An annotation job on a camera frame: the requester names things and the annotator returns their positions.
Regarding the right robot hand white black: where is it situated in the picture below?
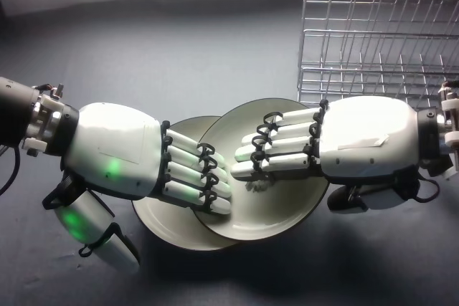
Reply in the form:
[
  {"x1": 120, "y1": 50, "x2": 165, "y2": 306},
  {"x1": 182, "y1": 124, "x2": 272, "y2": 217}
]
[{"x1": 230, "y1": 95, "x2": 453, "y2": 214}]

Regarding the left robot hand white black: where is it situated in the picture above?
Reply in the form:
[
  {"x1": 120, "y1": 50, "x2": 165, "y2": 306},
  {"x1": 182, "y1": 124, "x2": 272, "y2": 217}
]
[{"x1": 42, "y1": 101, "x2": 233, "y2": 275}]

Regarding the white plate with ink print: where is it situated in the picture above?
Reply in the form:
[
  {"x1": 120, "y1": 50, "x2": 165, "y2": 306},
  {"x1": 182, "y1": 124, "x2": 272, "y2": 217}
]
[
  {"x1": 193, "y1": 97, "x2": 329, "y2": 241},
  {"x1": 131, "y1": 115, "x2": 237, "y2": 252}
]

